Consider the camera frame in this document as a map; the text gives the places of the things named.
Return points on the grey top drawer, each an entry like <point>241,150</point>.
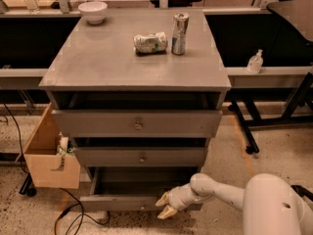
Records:
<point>138,114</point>

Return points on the hand sanitizer pump bottle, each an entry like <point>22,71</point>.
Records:
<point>255,62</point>

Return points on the grey bottom drawer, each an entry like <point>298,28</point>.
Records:
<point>132,188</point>

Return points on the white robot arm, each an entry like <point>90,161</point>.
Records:
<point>270,206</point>

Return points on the black table leg frame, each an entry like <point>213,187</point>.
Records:
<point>243,105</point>

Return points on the white ceramic bowl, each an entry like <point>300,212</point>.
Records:
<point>93,12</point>

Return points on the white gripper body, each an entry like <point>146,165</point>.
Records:
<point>177,198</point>

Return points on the grey drawer cabinet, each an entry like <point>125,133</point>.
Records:
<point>102,58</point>

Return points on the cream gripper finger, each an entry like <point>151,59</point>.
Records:
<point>167,212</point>
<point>163,200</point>

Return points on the crushed green white can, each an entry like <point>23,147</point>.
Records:
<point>150,43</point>

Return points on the grey drawer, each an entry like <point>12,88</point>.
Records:
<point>141,151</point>
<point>138,114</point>
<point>132,188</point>

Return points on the black caster wheel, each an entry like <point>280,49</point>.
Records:
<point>302,192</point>

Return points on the grey middle drawer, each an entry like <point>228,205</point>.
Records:
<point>141,151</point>

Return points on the upright silver can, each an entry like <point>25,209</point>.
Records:
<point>180,25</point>

